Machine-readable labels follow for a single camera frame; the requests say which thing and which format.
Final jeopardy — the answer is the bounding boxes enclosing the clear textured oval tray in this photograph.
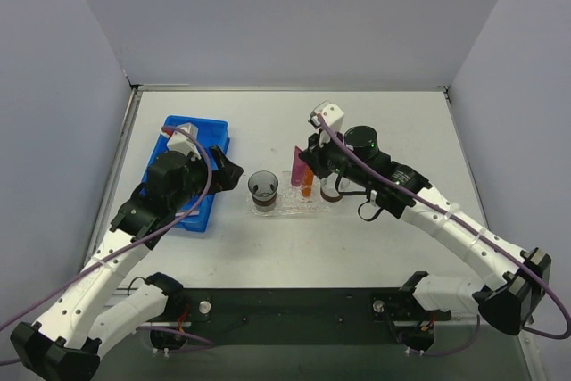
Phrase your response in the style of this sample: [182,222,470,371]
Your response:
[247,171,332,217]

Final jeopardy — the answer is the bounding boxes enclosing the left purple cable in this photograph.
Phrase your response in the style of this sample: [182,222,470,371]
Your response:
[0,124,217,365]

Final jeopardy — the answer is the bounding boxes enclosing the clear cup brown base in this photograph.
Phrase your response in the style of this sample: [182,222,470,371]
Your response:
[319,174,343,203]

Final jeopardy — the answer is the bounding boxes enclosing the blue plastic bin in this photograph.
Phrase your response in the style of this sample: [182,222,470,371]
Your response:
[146,115,231,233]

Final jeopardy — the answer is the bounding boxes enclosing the pink toothpaste tube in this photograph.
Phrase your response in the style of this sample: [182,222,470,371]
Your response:
[290,146,306,187]

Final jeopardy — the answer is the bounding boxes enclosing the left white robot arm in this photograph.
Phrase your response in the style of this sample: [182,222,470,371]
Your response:
[10,146,244,380]

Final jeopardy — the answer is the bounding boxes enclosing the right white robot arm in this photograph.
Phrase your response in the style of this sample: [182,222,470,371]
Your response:
[299,126,551,335]

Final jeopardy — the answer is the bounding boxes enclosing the orange toothpaste tube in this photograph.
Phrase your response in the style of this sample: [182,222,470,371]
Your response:
[301,167,314,198]

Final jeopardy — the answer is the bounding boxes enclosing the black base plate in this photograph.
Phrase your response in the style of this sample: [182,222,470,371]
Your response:
[154,287,451,345]

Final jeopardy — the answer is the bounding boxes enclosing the dark tinted cup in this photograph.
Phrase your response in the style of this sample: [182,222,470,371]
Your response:
[247,170,279,212]

